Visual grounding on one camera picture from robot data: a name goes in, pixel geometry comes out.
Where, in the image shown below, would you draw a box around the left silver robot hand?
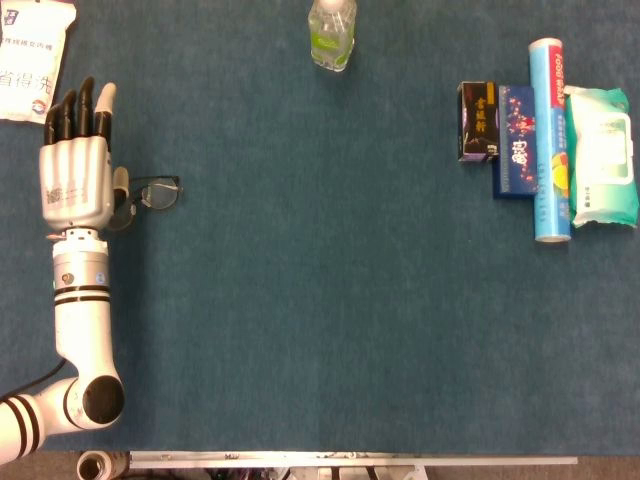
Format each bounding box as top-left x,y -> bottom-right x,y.
38,75 -> 132,231

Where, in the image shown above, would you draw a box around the black-framed eyeglasses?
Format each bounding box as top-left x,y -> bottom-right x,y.
107,174 -> 184,233

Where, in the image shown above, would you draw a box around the white plastic pouch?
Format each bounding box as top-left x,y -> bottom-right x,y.
0,0 -> 79,126

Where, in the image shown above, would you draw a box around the tape roll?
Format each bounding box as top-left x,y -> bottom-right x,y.
75,449 -> 130,480

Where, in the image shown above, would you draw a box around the clear bottle green label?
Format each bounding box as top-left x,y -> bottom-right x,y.
309,0 -> 358,73

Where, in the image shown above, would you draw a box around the small black box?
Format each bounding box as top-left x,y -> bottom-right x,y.
457,81 -> 501,164

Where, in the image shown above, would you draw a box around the long dark blue box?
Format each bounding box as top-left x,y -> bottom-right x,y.
492,84 -> 540,201

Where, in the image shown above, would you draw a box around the blue food wrap roll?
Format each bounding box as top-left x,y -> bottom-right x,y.
528,37 -> 572,244

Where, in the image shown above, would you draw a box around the green wet wipes pack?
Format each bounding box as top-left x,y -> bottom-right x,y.
563,85 -> 640,230

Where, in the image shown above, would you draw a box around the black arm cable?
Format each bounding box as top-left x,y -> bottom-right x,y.
0,357 -> 69,402

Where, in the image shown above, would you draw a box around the aluminium table edge rail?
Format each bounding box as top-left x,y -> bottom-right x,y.
127,449 -> 580,471

